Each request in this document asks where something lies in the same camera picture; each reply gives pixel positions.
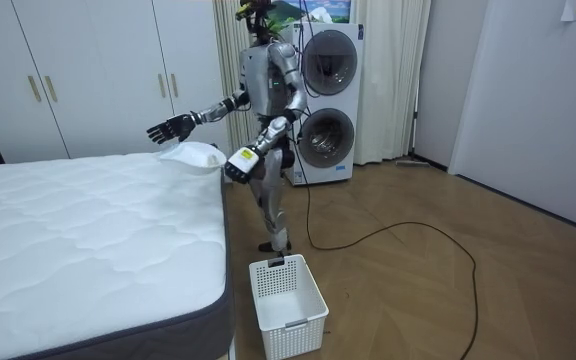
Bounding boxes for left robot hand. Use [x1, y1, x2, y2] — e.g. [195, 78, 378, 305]
[223, 146, 262, 185]

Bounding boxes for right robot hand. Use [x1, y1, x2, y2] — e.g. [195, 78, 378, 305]
[146, 113, 198, 146]

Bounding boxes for white plastic dustpan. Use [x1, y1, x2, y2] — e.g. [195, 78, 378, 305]
[157, 141, 228, 176]

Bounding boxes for robot legs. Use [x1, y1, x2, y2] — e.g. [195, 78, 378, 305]
[247, 117, 298, 254]

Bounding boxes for robot body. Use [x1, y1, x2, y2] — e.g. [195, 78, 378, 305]
[235, 0, 299, 121]

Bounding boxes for beige curtain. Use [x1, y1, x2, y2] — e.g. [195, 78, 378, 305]
[352, 0, 432, 166]
[211, 0, 262, 156]

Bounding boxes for white wardrobe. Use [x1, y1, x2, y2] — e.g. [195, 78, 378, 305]
[0, 0, 232, 165]

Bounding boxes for white stacked washing machines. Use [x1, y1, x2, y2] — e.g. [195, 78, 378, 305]
[280, 20, 365, 187]

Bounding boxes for white quilted mattress bed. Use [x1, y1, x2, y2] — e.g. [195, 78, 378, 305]
[0, 149, 237, 360]

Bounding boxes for white perforated plastic basket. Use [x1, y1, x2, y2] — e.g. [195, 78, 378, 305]
[248, 253, 330, 360]

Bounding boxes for floor mop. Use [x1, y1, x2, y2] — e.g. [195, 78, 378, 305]
[395, 82, 432, 169]

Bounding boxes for cable bundle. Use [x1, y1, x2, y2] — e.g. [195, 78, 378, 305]
[295, 0, 322, 99]

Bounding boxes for landscape wall poster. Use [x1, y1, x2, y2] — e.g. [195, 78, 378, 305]
[267, 0, 353, 25]

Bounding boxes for black floor cable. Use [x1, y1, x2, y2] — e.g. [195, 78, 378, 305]
[292, 124, 479, 360]

